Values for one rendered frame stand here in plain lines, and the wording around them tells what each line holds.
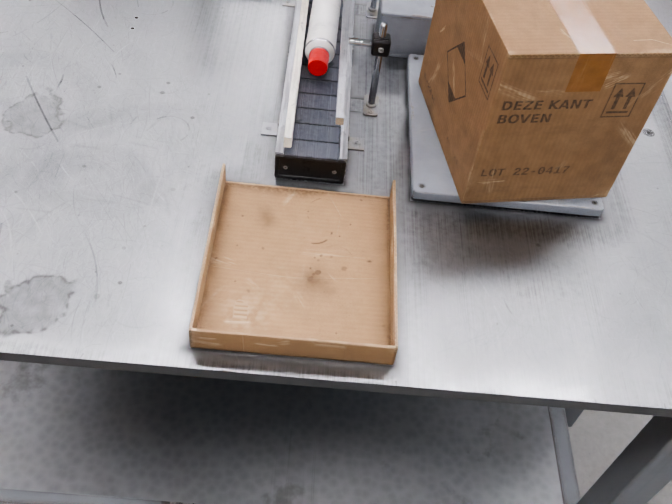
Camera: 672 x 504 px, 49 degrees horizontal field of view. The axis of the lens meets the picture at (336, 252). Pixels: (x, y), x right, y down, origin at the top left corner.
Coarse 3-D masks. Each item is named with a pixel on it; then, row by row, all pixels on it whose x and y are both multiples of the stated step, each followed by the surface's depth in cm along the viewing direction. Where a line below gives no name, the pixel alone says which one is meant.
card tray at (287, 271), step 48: (240, 192) 112; (288, 192) 113; (336, 192) 114; (240, 240) 106; (288, 240) 107; (336, 240) 108; (384, 240) 109; (240, 288) 101; (288, 288) 102; (336, 288) 102; (384, 288) 103; (192, 336) 93; (240, 336) 92; (288, 336) 92; (336, 336) 97; (384, 336) 98
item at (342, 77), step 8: (344, 0) 126; (344, 8) 124; (344, 16) 123; (344, 24) 121; (344, 32) 120; (344, 40) 118; (344, 48) 117; (344, 56) 116; (344, 64) 114; (344, 72) 113; (344, 80) 112; (344, 88) 110; (344, 96) 109; (344, 104) 108; (336, 112) 107; (344, 112) 107; (336, 120) 106
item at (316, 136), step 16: (304, 48) 130; (336, 48) 131; (304, 64) 127; (336, 64) 128; (304, 80) 124; (320, 80) 125; (336, 80) 125; (304, 96) 121; (320, 96) 122; (336, 96) 122; (304, 112) 119; (320, 112) 119; (304, 128) 116; (320, 128) 117; (336, 128) 117; (304, 144) 114; (320, 144) 114; (336, 144) 114; (336, 160) 112
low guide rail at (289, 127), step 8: (304, 0) 133; (304, 8) 132; (304, 16) 130; (304, 24) 128; (304, 32) 127; (296, 48) 124; (296, 56) 122; (296, 64) 121; (296, 72) 119; (296, 80) 118; (296, 88) 117; (296, 96) 116; (288, 104) 114; (296, 104) 117; (288, 112) 113; (288, 120) 112; (288, 128) 110; (288, 136) 109; (288, 144) 110
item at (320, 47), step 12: (324, 0) 131; (336, 0) 132; (312, 12) 130; (324, 12) 128; (336, 12) 130; (312, 24) 127; (324, 24) 126; (336, 24) 129; (312, 36) 124; (324, 36) 124; (336, 36) 127; (312, 48) 124; (324, 48) 123; (312, 60) 121; (324, 60) 122; (312, 72) 123; (324, 72) 123
